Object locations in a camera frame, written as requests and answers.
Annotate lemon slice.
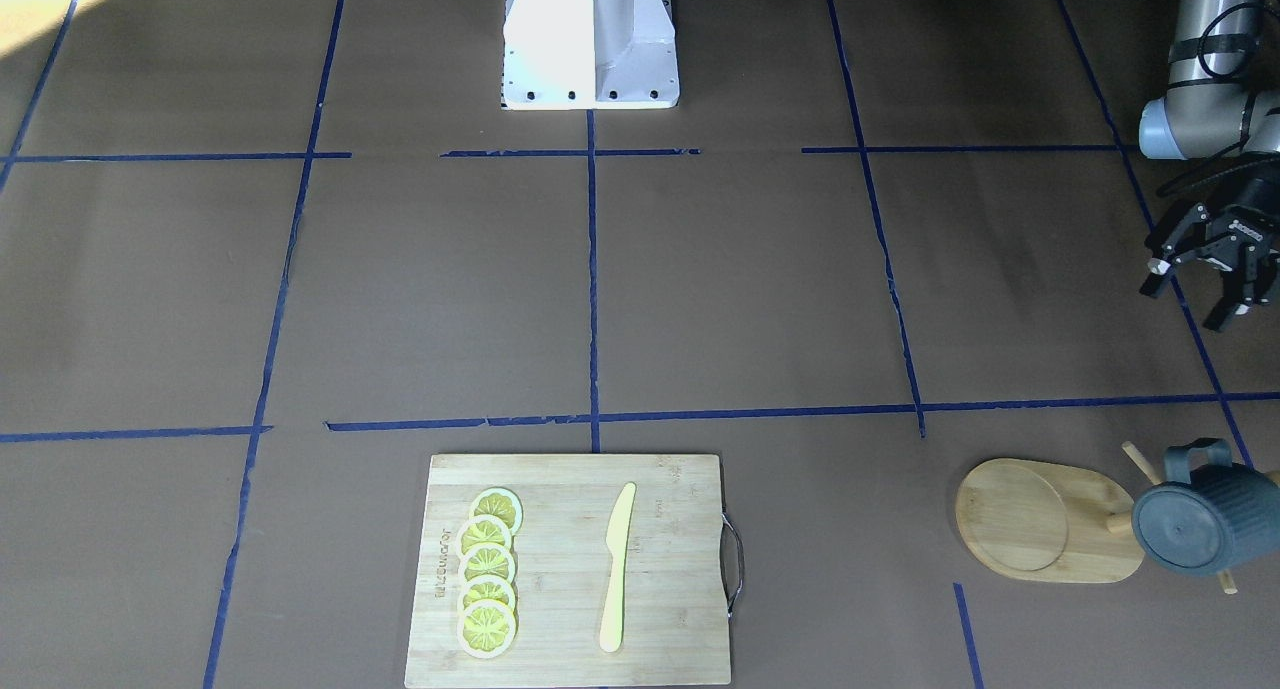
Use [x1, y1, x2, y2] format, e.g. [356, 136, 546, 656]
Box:
[457, 574, 518, 617]
[460, 542, 517, 583]
[468, 487, 524, 535]
[454, 514, 513, 555]
[456, 599, 518, 660]

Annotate wooden cup storage rack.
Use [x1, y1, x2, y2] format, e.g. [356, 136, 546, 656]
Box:
[954, 442, 1236, 594]

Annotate bamboo cutting board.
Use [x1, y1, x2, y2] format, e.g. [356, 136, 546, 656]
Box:
[404, 453, 732, 688]

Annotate yellow plastic knife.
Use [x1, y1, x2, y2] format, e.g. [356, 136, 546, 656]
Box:
[596, 482, 637, 653]

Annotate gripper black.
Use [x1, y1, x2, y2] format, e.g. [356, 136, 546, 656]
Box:
[1140, 174, 1279, 332]

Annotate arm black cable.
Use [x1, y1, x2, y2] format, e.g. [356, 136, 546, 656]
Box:
[1165, 4, 1280, 200]

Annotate teal mug yellow inside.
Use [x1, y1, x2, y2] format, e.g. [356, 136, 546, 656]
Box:
[1132, 437, 1279, 576]

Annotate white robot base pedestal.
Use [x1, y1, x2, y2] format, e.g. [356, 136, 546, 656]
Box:
[500, 0, 681, 111]

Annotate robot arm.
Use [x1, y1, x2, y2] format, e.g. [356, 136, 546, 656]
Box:
[1139, 0, 1279, 332]

